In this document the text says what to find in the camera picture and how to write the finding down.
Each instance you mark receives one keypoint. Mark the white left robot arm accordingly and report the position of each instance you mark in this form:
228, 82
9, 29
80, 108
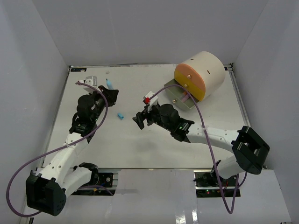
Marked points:
48, 190

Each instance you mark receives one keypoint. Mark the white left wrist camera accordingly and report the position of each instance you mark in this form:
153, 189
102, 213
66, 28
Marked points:
90, 80

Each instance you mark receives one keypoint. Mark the light blue highlighter body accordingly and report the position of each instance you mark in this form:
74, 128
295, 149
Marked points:
109, 84

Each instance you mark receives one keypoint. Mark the light blue highlighter cap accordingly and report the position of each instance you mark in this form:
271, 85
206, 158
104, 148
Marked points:
120, 116

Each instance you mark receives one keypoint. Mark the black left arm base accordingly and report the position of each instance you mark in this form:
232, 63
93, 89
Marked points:
101, 183

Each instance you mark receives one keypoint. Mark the round three-drawer storage box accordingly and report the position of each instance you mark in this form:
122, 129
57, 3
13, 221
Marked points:
201, 75

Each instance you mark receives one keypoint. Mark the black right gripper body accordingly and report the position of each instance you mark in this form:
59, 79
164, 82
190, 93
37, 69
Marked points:
153, 115

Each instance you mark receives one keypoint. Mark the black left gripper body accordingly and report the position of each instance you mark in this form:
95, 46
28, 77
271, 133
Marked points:
99, 101

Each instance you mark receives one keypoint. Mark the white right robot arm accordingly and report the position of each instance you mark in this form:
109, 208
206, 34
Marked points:
248, 148

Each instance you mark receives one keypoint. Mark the pink purple highlighter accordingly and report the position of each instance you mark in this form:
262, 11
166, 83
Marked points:
185, 96

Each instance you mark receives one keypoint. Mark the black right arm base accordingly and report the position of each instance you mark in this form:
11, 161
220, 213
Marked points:
207, 186

